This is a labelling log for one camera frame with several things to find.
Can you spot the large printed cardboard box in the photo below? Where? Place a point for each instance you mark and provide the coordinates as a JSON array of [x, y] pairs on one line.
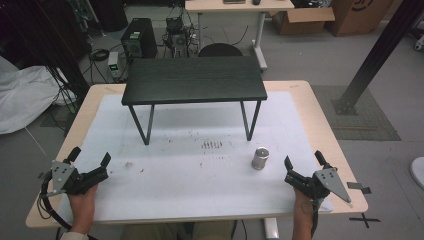
[[358, 16]]

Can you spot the black metal post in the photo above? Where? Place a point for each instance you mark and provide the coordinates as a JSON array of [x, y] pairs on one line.
[[380, 53]]

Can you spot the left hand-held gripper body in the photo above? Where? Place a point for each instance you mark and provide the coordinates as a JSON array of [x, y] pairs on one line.
[[78, 181]]

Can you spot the grey floor mat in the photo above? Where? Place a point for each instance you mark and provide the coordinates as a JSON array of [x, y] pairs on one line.
[[370, 126]]

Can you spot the black computer tower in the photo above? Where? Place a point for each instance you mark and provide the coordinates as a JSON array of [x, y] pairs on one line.
[[139, 38]]

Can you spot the small black wooden shelf table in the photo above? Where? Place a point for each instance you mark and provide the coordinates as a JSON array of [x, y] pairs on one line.
[[195, 78]]

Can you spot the white round object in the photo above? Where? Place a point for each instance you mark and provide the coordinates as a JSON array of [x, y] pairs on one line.
[[418, 171]]

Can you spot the black tape strip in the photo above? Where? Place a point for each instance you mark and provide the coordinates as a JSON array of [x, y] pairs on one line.
[[358, 187]]

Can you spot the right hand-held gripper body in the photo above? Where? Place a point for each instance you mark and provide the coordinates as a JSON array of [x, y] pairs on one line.
[[321, 183]]

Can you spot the person's left hand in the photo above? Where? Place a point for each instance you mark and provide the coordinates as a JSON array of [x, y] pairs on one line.
[[82, 208]]

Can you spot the small white power supply box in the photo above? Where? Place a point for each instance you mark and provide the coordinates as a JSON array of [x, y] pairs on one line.
[[113, 64]]

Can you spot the open cardboard box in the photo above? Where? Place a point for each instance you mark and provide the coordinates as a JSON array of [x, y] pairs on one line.
[[301, 21]]

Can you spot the silver metal can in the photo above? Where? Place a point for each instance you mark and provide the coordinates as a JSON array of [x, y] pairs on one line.
[[260, 158]]

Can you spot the white cloth sheet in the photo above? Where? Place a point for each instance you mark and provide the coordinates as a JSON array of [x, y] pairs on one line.
[[26, 96]]

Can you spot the person's right hand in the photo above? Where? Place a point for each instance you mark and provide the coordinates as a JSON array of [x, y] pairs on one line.
[[302, 206]]

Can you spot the black round chair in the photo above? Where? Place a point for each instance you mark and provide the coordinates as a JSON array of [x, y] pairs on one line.
[[220, 50]]

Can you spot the white table mat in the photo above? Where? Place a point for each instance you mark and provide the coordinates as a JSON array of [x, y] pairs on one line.
[[200, 186]]

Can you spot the white-legged wooden desk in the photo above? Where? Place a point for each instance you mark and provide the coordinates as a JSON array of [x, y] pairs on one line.
[[240, 6]]

